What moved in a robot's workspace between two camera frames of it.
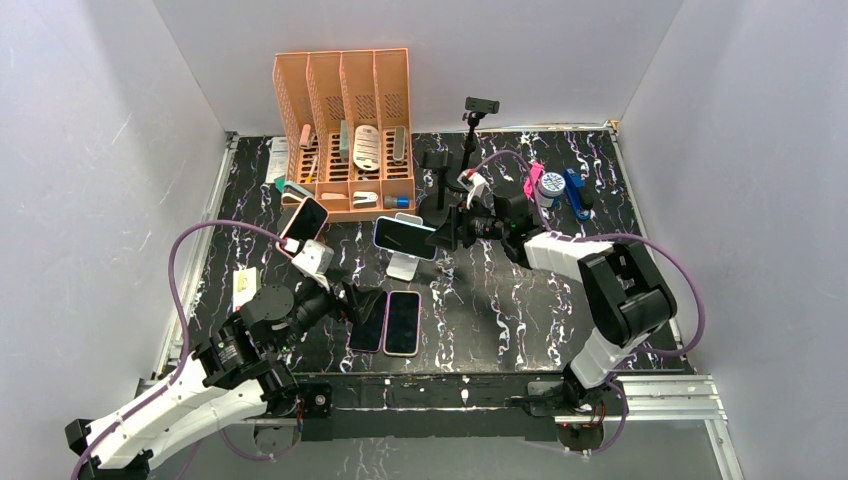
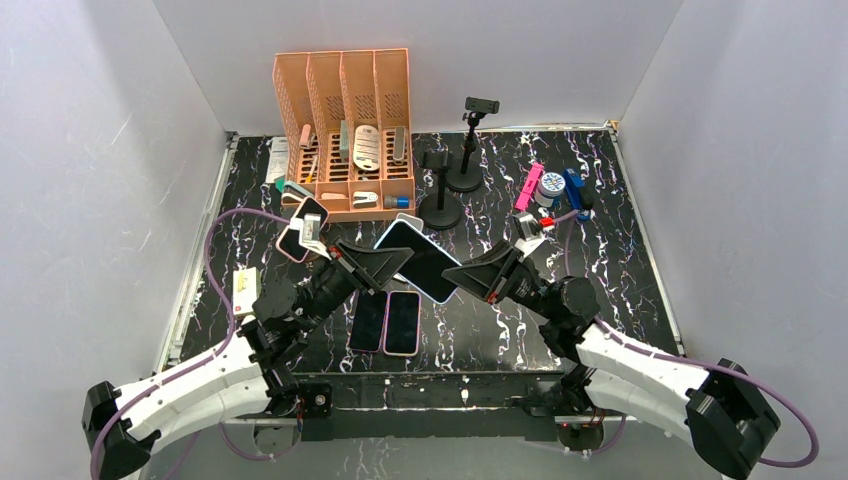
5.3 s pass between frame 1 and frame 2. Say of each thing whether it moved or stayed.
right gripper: moved
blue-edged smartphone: moved
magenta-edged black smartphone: stayed
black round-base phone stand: stayed
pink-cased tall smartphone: stayed
